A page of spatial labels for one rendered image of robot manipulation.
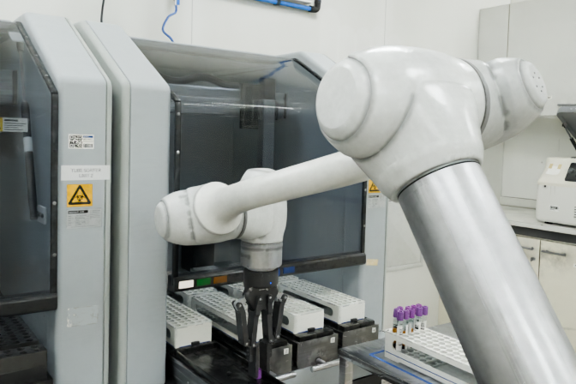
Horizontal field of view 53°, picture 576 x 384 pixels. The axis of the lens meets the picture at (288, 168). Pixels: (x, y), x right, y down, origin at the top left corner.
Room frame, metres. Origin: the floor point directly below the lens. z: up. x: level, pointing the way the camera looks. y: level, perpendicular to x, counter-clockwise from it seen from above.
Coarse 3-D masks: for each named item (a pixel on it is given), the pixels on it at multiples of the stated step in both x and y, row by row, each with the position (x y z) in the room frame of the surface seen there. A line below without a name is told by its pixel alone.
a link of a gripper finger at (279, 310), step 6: (282, 300) 1.24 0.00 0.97; (276, 306) 1.25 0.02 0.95; (282, 306) 1.24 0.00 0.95; (276, 312) 1.24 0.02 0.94; (282, 312) 1.24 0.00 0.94; (276, 318) 1.24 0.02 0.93; (282, 318) 1.24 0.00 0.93; (276, 324) 1.23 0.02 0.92; (276, 330) 1.23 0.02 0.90; (276, 336) 1.23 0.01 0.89
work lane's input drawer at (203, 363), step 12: (168, 348) 1.35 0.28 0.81; (180, 348) 1.34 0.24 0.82; (192, 348) 1.35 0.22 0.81; (204, 348) 1.36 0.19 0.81; (216, 348) 1.38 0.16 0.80; (228, 348) 1.35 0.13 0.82; (168, 360) 1.33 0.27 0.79; (180, 360) 1.30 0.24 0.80; (192, 360) 1.30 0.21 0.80; (204, 360) 1.30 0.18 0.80; (216, 360) 1.31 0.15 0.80; (228, 360) 1.31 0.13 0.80; (240, 360) 1.29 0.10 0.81; (168, 372) 1.33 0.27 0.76; (180, 372) 1.28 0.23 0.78; (192, 372) 1.23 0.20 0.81; (204, 372) 1.21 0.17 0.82; (216, 372) 1.24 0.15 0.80; (240, 372) 1.24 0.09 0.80; (264, 372) 1.21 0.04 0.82
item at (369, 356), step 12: (444, 324) 1.56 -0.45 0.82; (456, 336) 1.47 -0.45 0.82; (348, 348) 1.36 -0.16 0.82; (360, 348) 1.36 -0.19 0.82; (372, 348) 1.36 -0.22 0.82; (384, 348) 1.37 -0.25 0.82; (348, 360) 1.33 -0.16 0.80; (360, 360) 1.29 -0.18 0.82; (372, 360) 1.29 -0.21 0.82; (384, 360) 1.29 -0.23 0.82; (348, 372) 1.34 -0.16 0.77; (372, 372) 1.26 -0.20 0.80; (384, 372) 1.23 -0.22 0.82; (396, 372) 1.22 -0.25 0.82; (408, 372) 1.23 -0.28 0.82
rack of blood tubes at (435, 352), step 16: (400, 336) 1.28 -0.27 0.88; (416, 336) 1.28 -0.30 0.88; (432, 336) 1.29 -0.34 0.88; (384, 352) 1.32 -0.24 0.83; (400, 352) 1.28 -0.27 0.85; (416, 352) 1.28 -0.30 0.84; (432, 352) 1.20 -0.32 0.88; (448, 352) 1.19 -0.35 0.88; (464, 352) 1.20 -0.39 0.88; (416, 368) 1.23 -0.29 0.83; (432, 368) 1.19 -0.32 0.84; (448, 368) 1.24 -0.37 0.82; (464, 368) 1.13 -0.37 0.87
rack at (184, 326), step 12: (168, 300) 1.57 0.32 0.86; (168, 312) 1.46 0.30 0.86; (180, 312) 1.48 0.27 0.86; (192, 312) 1.47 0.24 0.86; (168, 324) 1.37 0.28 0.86; (180, 324) 1.37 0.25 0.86; (192, 324) 1.37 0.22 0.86; (204, 324) 1.38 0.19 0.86; (168, 336) 1.44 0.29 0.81; (180, 336) 1.35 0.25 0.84; (192, 336) 1.36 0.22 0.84; (204, 336) 1.38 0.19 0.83
